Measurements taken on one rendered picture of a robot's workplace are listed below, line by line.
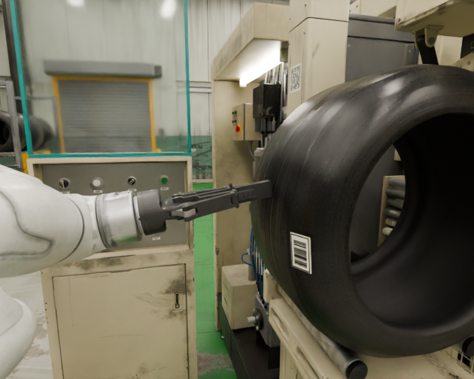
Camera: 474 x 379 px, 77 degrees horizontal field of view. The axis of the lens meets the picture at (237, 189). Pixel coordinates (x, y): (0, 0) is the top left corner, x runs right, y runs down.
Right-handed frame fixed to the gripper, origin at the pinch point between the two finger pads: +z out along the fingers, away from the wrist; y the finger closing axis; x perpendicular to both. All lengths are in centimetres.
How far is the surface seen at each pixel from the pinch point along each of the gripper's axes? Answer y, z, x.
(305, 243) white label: -11.5, 4.0, 7.1
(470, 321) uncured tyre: -12.4, 36.1, 30.8
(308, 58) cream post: 27.3, 28.7, -27.2
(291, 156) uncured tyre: -3.3, 6.9, -5.7
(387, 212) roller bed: 37, 60, 26
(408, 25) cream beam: 22, 56, -32
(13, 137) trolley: 319, -162, -33
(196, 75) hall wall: 925, 135, -180
